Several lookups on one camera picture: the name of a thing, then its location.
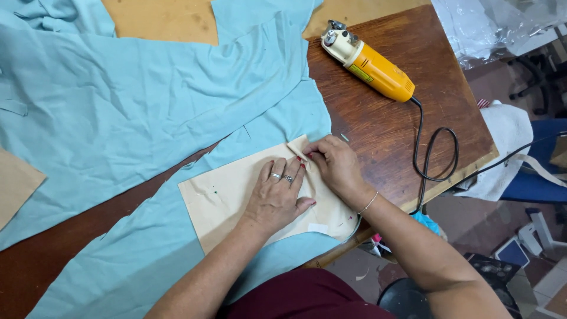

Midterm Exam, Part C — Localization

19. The person's right hand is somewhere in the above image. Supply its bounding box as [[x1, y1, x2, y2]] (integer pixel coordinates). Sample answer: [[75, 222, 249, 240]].
[[303, 135, 377, 209]]

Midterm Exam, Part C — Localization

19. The person's left hand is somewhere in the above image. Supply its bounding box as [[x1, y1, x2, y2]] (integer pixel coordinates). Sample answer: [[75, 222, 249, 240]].
[[241, 155, 317, 236]]

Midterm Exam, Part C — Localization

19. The beige paper pattern piece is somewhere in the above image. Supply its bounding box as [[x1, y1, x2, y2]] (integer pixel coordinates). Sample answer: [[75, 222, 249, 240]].
[[178, 135, 360, 256]]

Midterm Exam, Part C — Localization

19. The maroon garment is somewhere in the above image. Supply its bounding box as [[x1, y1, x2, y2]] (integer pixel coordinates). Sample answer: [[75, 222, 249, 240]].
[[216, 268, 396, 319]]

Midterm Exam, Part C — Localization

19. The bright blue fabric scrap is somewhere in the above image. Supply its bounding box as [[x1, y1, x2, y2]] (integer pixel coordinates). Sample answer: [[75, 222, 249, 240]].
[[411, 211, 442, 236]]

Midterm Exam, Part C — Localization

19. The yellow electric fabric cutter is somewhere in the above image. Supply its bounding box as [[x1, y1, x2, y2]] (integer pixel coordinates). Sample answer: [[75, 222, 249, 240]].
[[321, 19, 417, 104]]

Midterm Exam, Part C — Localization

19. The light blue cut fabric piece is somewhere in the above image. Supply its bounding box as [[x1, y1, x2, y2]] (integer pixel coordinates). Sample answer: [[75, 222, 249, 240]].
[[27, 79, 360, 319]]

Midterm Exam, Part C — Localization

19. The black round stool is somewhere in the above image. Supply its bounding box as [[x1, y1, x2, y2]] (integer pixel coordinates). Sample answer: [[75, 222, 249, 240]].
[[377, 277, 438, 319]]

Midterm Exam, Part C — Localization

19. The large light blue fabric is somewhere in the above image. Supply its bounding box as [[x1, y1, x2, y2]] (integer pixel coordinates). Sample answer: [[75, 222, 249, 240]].
[[0, 0, 325, 252]]

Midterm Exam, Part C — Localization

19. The white cloth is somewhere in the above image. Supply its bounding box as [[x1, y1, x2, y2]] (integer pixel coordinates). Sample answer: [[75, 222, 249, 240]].
[[455, 100, 535, 203]]

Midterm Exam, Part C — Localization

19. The black patterned bag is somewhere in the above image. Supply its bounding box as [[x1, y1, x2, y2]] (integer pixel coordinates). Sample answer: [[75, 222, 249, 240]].
[[463, 252, 524, 319]]

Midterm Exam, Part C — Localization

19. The white and blue stand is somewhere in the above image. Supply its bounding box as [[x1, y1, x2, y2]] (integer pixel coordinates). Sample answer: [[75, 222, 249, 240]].
[[493, 208, 567, 269]]

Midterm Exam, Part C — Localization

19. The blue chair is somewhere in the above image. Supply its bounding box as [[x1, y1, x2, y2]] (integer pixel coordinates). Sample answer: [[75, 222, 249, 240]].
[[501, 118, 567, 205]]

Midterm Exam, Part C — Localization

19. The clear plastic sheet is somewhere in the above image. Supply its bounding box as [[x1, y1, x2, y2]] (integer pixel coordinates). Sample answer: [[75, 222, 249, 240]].
[[431, 0, 567, 71]]

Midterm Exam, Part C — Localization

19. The brown paper sheet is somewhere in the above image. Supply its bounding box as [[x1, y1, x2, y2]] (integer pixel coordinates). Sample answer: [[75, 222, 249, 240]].
[[101, 0, 431, 46]]

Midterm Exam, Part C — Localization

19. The black office chair base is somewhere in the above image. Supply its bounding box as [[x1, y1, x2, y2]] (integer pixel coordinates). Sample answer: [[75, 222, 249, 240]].
[[507, 52, 567, 117]]

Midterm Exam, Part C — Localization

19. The brown paper pattern piece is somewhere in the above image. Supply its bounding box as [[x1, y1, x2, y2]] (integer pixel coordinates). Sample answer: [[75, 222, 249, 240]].
[[0, 148, 48, 231]]

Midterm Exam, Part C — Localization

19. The silver bead bracelet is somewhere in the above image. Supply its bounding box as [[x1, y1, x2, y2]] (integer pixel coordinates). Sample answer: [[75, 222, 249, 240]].
[[357, 191, 380, 216]]

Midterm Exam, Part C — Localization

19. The black power cable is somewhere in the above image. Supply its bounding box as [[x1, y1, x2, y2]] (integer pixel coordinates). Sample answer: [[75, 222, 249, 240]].
[[409, 96, 567, 215]]

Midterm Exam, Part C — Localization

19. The beige strap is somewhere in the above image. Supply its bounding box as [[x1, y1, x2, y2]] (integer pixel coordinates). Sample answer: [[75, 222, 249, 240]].
[[513, 153, 567, 188]]

